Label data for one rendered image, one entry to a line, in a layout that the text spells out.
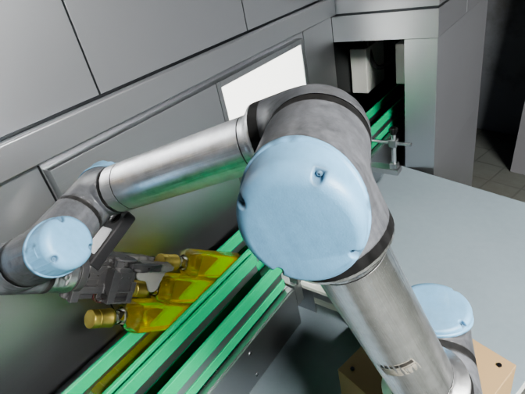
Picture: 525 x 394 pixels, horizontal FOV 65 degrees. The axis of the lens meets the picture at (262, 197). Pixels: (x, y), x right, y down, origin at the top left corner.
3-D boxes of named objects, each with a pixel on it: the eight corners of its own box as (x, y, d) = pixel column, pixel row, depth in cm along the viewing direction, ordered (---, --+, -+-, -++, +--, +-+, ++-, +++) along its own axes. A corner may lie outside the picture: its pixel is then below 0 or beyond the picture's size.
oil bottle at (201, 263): (235, 252, 110) (176, 247, 92) (251, 257, 107) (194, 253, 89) (230, 272, 110) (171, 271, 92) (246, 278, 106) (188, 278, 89)
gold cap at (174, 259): (171, 252, 90) (155, 251, 86) (182, 256, 88) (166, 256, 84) (167, 268, 90) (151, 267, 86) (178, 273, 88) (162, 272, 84)
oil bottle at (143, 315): (191, 295, 99) (116, 297, 81) (208, 303, 96) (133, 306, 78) (185, 318, 99) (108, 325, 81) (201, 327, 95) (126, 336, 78)
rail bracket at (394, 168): (369, 177, 155) (365, 122, 144) (413, 184, 146) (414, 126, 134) (363, 184, 152) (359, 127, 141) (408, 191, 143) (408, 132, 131)
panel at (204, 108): (308, 134, 152) (294, 38, 134) (316, 134, 150) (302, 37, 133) (109, 298, 95) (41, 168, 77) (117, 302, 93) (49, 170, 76)
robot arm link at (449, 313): (462, 323, 75) (469, 272, 68) (475, 395, 65) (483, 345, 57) (394, 320, 79) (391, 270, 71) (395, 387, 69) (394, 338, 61)
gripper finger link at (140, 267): (151, 268, 83) (111, 266, 76) (153, 259, 83) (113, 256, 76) (163, 275, 79) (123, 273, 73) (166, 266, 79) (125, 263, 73)
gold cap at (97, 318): (107, 305, 79) (86, 306, 75) (118, 311, 77) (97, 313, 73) (102, 324, 79) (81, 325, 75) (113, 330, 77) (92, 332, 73)
